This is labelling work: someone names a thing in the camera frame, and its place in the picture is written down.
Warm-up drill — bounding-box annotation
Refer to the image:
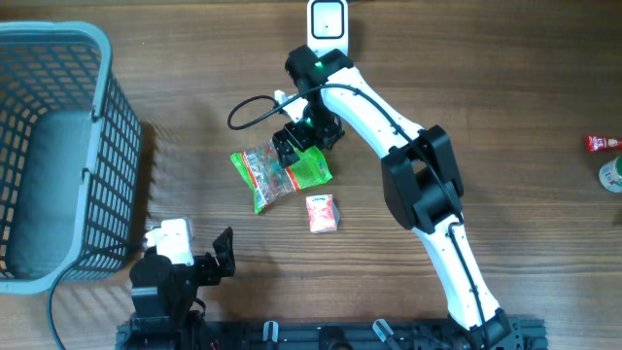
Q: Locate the white barcode scanner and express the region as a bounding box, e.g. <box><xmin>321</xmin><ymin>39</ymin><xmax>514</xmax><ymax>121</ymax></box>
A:
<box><xmin>306</xmin><ymin>0</ymin><xmax>349</xmax><ymax>57</ymax></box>

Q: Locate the red Nescafe coffee stick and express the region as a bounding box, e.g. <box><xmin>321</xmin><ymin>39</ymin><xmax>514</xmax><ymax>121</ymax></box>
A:
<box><xmin>585</xmin><ymin>135</ymin><xmax>622</xmax><ymax>153</ymax></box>

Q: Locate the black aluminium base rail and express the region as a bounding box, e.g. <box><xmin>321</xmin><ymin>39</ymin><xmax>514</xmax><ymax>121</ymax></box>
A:
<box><xmin>115</xmin><ymin>318</ymin><xmax>549</xmax><ymax>350</ymax></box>

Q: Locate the orange Kleenex tissue pack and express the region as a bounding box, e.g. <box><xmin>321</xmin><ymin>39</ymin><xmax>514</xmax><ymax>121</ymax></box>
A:
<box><xmin>305</xmin><ymin>194</ymin><xmax>340</xmax><ymax>233</ymax></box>

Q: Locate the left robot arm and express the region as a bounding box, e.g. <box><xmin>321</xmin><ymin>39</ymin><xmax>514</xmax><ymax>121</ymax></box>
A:
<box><xmin>115</xmin><ymin>227</ymin><xmax>235</xmax><ymax>350</ymax></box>

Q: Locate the green Haribo candy bag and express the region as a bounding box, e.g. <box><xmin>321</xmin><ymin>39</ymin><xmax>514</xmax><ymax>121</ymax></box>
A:
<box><xmin>230</xmin><ymin>140</ymin><xmax>332</xmax><ymax>214</ymax></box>

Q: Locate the grey plastic shopping basket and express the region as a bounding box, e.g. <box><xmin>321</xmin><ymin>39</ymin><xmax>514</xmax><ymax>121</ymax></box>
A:
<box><xmin>1</xmin><ymin>21</ymin><xmax>143</xmax><ymax>295</ymax></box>

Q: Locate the black left camera cable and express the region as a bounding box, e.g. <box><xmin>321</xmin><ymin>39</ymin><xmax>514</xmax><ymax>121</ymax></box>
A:
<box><xmin>46</xmin><ymin>240</ymin><xmax>147</xmax><ymax>350</ymax></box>

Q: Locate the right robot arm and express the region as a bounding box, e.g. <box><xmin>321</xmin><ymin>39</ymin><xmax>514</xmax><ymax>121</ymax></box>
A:
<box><xmin>273</xmin><ymin>46</ymin><xmax>511</xmax><ymax>349</ymax></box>

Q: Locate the green lid jar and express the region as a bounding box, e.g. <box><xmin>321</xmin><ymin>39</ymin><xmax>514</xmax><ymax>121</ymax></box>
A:
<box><xmin>599</xmin><ymin>157</ymin><xmax>622</xmax><ymax>193</ymax></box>

